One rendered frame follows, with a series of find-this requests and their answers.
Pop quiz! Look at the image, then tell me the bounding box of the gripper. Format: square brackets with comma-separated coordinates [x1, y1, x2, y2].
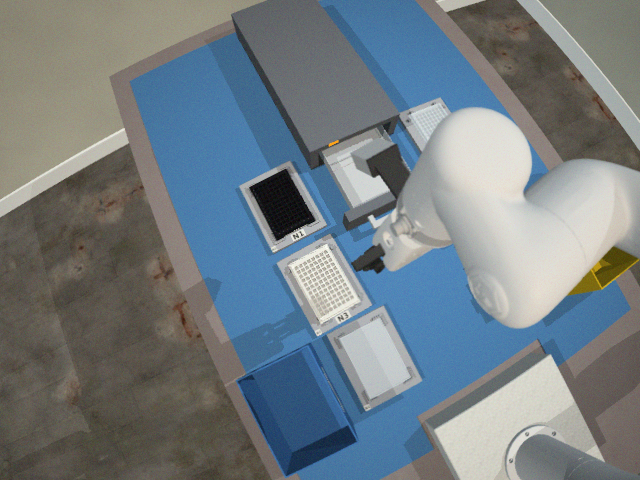
[351, 204, 446, 274]

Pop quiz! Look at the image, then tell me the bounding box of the blue open-top bin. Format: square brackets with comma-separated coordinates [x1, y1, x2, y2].
[235, 342, 359, 478]

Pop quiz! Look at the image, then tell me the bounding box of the blue bench mat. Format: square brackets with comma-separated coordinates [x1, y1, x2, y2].
[130, 0, 631, 480]

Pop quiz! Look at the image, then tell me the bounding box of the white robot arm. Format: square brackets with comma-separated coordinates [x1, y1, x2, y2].
[350, 107, 640, 480]

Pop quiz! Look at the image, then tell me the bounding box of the yellow waste bin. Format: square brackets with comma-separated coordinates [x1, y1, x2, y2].
[567, 247, 639, 296]

